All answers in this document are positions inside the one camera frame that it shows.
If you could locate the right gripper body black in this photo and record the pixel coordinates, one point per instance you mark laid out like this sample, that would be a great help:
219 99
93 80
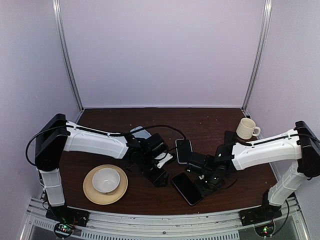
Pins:
212 184

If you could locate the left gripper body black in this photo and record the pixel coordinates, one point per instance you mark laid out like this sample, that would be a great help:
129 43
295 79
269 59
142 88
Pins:
144 167

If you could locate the light blue phone case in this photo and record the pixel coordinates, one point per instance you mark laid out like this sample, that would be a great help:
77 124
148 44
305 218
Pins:
139 132

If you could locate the dark purple smartphone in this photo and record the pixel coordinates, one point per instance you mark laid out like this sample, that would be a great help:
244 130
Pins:
187 189

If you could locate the black smartphone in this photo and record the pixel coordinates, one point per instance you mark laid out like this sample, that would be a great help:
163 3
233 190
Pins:
183 150

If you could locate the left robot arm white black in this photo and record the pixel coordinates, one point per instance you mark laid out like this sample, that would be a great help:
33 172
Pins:
59 135

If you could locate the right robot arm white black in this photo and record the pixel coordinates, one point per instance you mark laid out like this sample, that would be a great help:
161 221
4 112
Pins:
300 145

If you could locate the white ceramic bowl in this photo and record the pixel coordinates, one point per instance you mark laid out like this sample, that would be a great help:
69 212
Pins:
106 180

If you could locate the cream ribbed mug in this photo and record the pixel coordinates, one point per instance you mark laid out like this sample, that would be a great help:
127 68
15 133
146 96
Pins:
247 128

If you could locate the tan round plate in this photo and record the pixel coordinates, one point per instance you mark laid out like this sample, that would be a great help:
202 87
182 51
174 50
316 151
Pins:
105 198

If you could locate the right circuit board with leds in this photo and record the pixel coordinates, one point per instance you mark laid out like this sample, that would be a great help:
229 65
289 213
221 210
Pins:
264 230

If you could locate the circuit board with leds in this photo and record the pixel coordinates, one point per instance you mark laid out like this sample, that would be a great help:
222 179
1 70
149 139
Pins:
264 230
62 230

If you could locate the left circuit board with leds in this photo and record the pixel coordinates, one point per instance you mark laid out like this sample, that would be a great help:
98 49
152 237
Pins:
62 230

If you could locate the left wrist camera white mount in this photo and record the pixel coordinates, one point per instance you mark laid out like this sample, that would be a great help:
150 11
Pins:
165 160

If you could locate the front aluminium rail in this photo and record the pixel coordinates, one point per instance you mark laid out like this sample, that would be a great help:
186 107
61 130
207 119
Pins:
224 225

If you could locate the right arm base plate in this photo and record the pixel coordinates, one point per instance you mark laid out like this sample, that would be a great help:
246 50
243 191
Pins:
259 214

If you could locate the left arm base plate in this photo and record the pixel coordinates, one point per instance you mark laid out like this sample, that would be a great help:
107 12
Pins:
68 215

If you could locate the right aluminium frame post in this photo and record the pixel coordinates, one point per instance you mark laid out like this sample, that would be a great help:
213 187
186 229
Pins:
264 30

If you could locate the aluminium frame post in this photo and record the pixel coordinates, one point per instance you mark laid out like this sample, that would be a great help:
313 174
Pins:
264 30
65 53

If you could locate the left aluminium frame post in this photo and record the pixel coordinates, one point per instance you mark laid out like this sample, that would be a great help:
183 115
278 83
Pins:
65 53

